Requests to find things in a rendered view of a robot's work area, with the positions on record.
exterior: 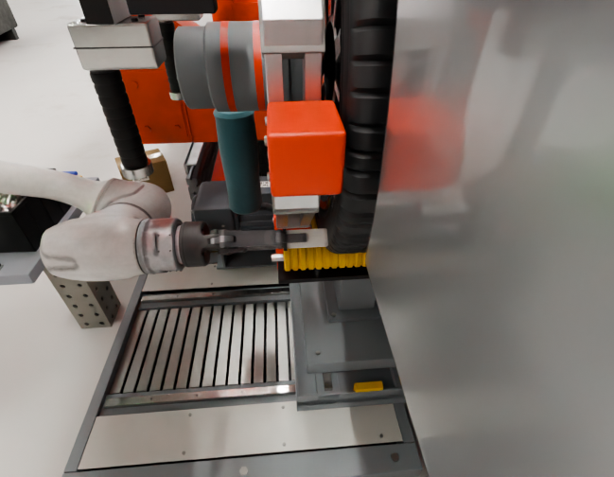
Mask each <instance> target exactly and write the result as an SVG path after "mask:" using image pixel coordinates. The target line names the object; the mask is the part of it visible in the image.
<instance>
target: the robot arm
mask: <svg viewBox="0 0 614 477"><path fill-rule="evenodd" d="M0 193H2V194H11V195H21V196H30V197H39V198H45V199H50V200H55V201H59V202H62V203H68V204H70V205H73V206H75V207H76V208H78V209H80V210H81V211H83V212H84V213H85V214H86V215H85V216H84V217H83V218H78V219H72V220H69V221H64V222H61V223H59V224H57V225H54V226H52V227H50V228H48V229H47V230H45V231H44V233H43V235H42V238H41V244H40V256H41V259H42V262H43V264H44V266H45V267H46V269H47V270H48V271H49V272H50V273H51V274H53V275H55V276H58V277H61V278H66V279H72V280H79V281H114V280H122V279H129V278H133V277H135V276H138V275H141V274H162V273H167V272H168V271H170V272H171V271H176V272H177V271H180V272H181V271H182V270H183V269H184V266H185V267H204V266H207V265H208V264H209V261H210V257H211V256H210V254H211V252H212V251H218V255H221V256H224V255H230V254H232V253H245V252H246V251H253V250H268V249H283V248H284V251H287V250H288V249H292V248H310V247H326V246H328V240H327V229H326V228H319V229H300V230H286V229H283V231H282V230H280V229H277V230H259V231H242V230H236V231H227V230H225V229H223V230H217V232H218V233H217V234H211V235H210V231H209V227H208V225H207V223H206V222H205V221H185V222H184V223H182V221H181V220H180V219H178V218H171V217H170V215H171V202H170V199H169V197H168V195H167V194H166V193H165V191H164V190H163V189H162V188H161V187H159V186H157V185H154V184H151V183H145V182H133V181H127V180H121V179H116V178H114V177H113V178H111V179H109V180H106V181H94V180H90V179H87V178H83V177H79V176H77V175H73V174H69V173H65V172H61V171H57V170H53V169H48V168H39V167H34V166H29V165H24V164H19V163H13V162H9V161H4V160H0Z"/></svg>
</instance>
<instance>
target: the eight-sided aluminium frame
mask: <svg viewBox="0 0 614 477"><path fill-rule="evenodd" d="M257 2H258V17H259V32H260V47H261V55H262V59H263V60H265V73H266V86H267V100H268V104H269V103H270V102H280V101H284V94H283V70H282V59H303V101H314V100H322V64H323V55H324V53H325V0H257ZM320 200H321V195H316V196H294V197H273V195H272V209H273V214H274V215H275V216H276V228H278V229H290V228H308V227H310V226H311V221H312V219H313V217H314V215H315V213H318V212H319V207H320Z"/></svg>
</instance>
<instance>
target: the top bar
mask: <svg viewBox="0 0 614 477"><path fill-rule="evenodd" d="M79 3H80V6H81V9H82V12H83V15H84V18H85V21H86V24H87V25H89V26H94V25H115V24H117V23H119V22H120V21H122V20H124V19H126V18H128V17H130V16H131V15H130V13H129V9H128V6H127V2H126V0H79Z"/></svg>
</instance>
